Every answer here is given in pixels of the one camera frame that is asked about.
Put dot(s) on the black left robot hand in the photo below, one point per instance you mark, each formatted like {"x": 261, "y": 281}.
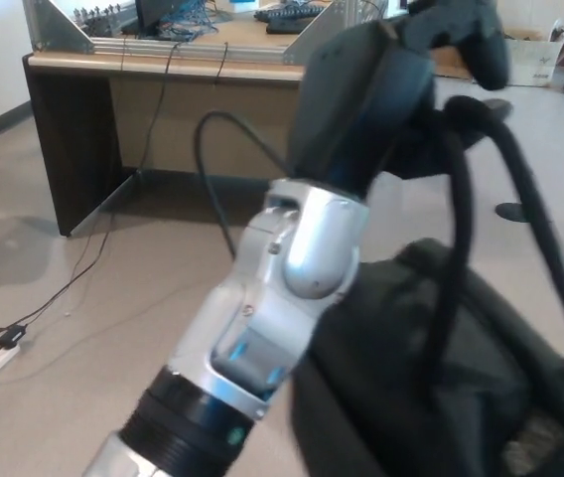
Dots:
{"x": 341, "y": 109}

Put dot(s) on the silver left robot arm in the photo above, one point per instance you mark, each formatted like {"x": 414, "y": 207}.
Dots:
{"x": 282, "y": 298}

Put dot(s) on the short black keyboard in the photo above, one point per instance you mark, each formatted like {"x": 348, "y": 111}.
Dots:
{"x": 287, "y": 26}

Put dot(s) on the long black keyboard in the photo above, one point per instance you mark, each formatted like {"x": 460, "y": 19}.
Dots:
{"x": 287, "y": 11}

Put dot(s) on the white box with marker tag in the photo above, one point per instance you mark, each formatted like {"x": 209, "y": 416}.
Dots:
{"x": 242, "y": 5}

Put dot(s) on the black round floor cover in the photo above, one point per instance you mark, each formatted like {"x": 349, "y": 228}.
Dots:
{"x": 510, "y": 211}

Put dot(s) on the open cardboard box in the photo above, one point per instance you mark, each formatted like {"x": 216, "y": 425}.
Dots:
{"x": 535, "y": 62}

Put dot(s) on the black monitor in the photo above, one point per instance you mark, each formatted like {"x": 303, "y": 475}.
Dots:
{"x": 150, "y": 12}

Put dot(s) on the row of black connectors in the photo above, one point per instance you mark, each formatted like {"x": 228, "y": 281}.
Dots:
{"x": 105, "y": 17}

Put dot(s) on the dark wooden desk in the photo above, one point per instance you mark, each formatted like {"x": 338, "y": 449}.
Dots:
{"x": 78, "y": 129}

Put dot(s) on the black power adapter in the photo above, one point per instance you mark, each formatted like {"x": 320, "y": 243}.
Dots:
{"x": 14, "y": 334}

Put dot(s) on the aluminium profile frame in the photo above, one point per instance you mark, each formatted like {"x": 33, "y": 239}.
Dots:
{"x": 63, "y": 32}

